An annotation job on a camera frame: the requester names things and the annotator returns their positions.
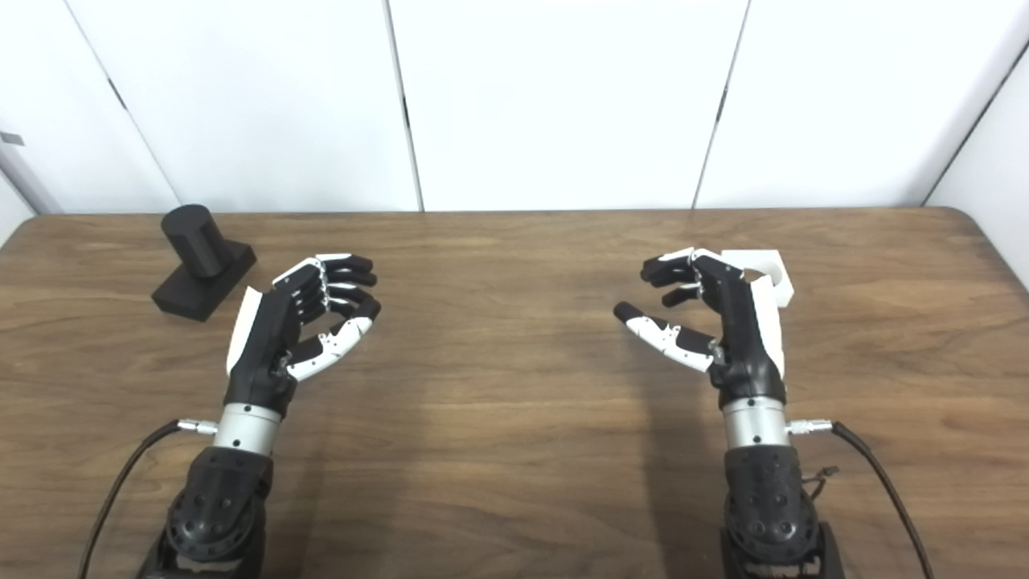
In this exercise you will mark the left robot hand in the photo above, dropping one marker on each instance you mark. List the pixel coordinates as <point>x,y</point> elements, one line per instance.
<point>261,342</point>

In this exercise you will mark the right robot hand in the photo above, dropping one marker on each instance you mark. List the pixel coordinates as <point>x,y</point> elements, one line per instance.
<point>744,338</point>

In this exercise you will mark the white square piece with hole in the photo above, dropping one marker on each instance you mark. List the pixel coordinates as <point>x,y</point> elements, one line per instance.
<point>776,265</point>

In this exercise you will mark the black peg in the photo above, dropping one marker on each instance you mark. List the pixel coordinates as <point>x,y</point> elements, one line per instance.
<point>197,241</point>

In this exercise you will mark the small gray wall label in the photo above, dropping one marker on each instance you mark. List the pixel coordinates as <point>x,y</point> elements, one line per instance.
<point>11,138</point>

